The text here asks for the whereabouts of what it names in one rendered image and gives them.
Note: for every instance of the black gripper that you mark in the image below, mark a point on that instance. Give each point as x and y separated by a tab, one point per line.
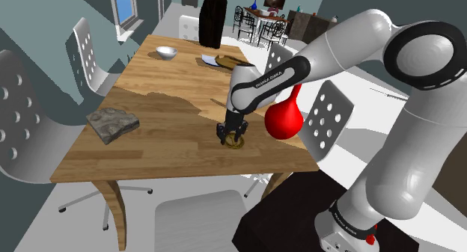
233	120

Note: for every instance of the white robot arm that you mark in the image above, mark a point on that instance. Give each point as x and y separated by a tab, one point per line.
397	171

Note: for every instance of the red round vase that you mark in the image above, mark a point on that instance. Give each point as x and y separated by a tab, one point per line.
282	120

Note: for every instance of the brown wooden board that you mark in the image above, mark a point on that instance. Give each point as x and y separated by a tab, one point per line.
228	61

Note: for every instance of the blue and white plate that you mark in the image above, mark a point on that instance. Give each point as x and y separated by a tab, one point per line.
208	60

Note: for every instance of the wooden table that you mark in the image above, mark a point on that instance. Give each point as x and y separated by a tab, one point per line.
157	98

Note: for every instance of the white perforated chair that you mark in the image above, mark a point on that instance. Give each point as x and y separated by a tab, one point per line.
328	116
25	134
276	58
189	28
87	58

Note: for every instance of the dark robot stand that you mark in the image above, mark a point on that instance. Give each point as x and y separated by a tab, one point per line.
288	214

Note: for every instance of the white bowl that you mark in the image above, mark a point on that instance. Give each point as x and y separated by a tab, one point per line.
166	52

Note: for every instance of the tall black vase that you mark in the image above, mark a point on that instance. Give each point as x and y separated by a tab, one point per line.
212	21

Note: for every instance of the grey stone block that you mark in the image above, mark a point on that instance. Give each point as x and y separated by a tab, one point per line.
111	123

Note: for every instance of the small dining table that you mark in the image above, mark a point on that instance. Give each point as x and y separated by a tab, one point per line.
261	15

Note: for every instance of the dark sideboard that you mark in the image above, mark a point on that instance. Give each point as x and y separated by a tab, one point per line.
310	25

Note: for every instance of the window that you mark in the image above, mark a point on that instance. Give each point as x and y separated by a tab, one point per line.
124	5

